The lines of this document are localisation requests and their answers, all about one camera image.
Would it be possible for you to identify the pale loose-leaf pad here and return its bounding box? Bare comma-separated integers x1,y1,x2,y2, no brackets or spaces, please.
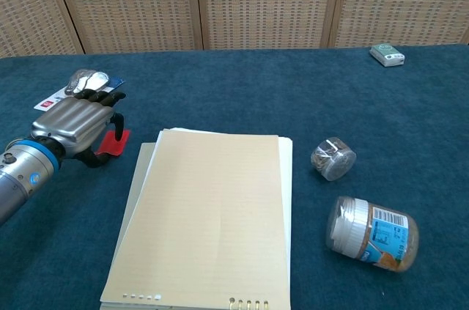
99,142,158,310

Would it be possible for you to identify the green card box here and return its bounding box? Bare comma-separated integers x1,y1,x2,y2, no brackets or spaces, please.
369,43,406,67

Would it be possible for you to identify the cream paper stack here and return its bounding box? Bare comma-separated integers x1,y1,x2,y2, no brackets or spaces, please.
99,127,294,310

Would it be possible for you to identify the blue felt table mat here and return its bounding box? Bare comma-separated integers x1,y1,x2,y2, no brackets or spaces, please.
0,43,469,310

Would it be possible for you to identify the correction tape blister pack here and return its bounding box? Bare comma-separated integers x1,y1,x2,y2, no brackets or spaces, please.
33,69,125,112

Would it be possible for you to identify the blue-label jar with silver lid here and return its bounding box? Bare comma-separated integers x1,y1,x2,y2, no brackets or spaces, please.
325,195,420,274

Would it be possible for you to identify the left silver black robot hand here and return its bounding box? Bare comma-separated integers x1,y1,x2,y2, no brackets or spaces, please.
30,89,128,169

